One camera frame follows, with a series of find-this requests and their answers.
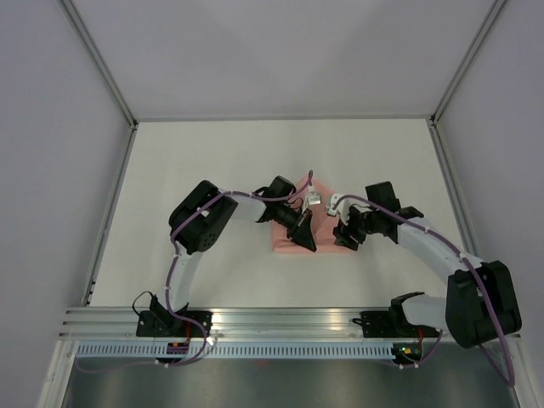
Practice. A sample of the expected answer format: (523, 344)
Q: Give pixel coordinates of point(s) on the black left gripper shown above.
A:
(300, 231)

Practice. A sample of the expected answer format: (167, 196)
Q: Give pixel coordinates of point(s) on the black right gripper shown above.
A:
(342, 232)

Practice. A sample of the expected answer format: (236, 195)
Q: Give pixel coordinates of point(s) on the pink cloth napkin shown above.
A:
(321, 227)

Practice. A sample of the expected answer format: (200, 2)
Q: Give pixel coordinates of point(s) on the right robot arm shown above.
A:
(480, 302)

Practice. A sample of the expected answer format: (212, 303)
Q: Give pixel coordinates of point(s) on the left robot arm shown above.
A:
(199, 220)

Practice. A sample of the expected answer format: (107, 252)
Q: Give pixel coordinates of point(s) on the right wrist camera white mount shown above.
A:
(337, 206)

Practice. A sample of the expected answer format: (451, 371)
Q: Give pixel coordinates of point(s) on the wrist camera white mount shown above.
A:
(312, 200)
(337, 206)

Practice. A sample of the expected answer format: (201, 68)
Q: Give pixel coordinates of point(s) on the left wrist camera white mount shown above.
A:
(312, 200)

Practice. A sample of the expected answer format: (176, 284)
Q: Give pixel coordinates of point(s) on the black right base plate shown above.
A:
(379, 324)

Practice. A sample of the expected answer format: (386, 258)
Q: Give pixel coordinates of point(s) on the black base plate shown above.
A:
(379, 324)
(151, 326)

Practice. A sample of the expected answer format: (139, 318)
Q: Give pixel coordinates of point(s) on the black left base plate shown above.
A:
(151, 326)

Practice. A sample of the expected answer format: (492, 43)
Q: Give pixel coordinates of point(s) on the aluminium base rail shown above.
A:
(228, 324)

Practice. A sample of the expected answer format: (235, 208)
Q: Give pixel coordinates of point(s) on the white slotted cable duct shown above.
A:
(239, 350)

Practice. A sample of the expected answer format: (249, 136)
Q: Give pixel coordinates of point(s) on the right aluminium frame post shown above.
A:
(481, 36)

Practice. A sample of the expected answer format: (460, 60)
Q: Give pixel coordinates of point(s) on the aluminium frame post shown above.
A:
(85, 36)
(481, 36)

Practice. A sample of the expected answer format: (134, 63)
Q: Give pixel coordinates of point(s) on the left aluminium frame post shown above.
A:
(85, 36)

